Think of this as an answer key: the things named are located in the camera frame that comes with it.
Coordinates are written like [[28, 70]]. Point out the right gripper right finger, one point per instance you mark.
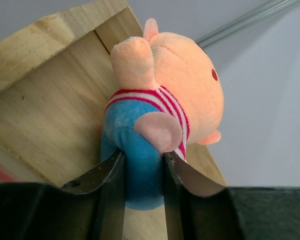
[[186, 192]]

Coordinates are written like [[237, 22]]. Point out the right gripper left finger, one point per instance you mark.
[[98, 212]]

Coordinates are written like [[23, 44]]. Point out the boy plush black hair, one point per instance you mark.
[[169, 96]]

